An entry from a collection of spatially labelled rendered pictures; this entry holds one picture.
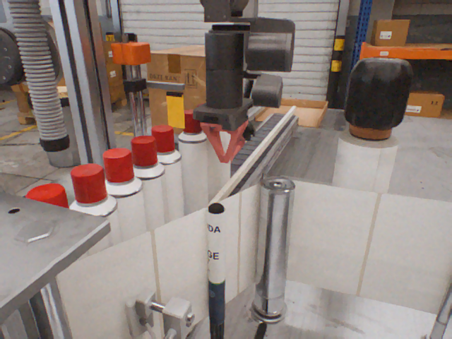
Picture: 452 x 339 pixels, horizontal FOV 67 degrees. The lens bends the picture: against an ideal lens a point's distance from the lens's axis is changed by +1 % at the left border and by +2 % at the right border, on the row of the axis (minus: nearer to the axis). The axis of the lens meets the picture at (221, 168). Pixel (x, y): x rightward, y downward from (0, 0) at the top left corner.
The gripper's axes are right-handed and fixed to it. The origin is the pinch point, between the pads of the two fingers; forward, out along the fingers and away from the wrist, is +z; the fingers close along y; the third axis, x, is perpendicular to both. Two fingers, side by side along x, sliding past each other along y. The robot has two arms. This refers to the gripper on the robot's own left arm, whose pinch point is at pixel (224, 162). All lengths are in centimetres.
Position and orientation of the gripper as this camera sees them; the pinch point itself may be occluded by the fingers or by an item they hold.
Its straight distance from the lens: 75.4
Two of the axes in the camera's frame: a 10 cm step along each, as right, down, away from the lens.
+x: 3.1, 2.5, 9.2
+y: 9.3, 1.2, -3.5
